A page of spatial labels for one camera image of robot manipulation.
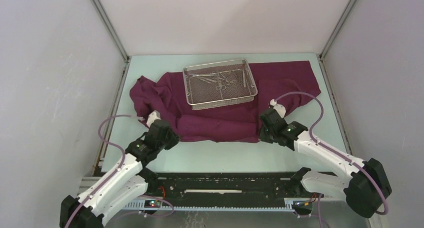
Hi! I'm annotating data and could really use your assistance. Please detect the magenta surgical wrap cloth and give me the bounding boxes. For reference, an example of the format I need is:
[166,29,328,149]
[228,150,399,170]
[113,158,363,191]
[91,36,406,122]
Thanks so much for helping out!
[129,61,321,143]

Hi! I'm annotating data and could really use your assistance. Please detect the metal mesh instrument tray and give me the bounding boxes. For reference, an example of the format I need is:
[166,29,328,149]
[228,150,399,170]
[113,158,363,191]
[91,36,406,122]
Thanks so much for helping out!
[182,59,258,110]

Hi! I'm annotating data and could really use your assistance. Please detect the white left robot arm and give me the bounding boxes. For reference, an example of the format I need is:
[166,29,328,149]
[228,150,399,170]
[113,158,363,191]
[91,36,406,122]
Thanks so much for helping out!
[59,116,180,228]

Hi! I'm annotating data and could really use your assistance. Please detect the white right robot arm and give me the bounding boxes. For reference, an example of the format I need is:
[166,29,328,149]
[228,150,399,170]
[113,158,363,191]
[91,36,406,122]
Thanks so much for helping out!
[259,107,392,218]

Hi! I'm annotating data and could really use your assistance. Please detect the steel surgical scissors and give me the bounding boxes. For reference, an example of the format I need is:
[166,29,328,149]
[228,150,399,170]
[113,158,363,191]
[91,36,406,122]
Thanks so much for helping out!
[215,80,236,91]

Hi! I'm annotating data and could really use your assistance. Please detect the steel surgical forceps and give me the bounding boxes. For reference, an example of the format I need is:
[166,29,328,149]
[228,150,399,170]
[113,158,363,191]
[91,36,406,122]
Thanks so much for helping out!
[190,72,228,83]

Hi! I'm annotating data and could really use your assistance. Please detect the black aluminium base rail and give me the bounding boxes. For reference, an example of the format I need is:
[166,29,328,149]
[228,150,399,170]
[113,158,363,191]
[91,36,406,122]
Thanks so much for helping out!
[60,169,331,227]

